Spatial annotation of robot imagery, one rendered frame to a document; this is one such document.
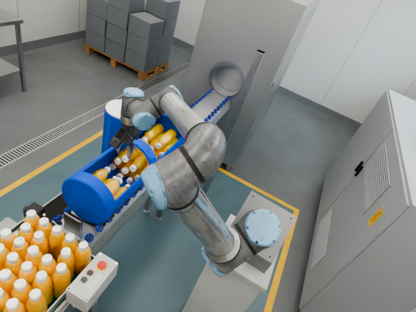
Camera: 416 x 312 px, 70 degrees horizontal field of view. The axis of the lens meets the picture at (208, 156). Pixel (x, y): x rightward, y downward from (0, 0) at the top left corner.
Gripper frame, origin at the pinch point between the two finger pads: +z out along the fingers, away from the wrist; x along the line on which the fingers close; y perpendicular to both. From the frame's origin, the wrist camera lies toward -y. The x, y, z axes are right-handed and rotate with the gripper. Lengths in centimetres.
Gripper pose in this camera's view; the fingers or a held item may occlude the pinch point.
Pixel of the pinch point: (122, 155)
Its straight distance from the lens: 159.1
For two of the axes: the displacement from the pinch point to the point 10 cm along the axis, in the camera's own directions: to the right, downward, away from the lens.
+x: -8.8, -4.4, 1.5
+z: -2.7, 7.4, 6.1
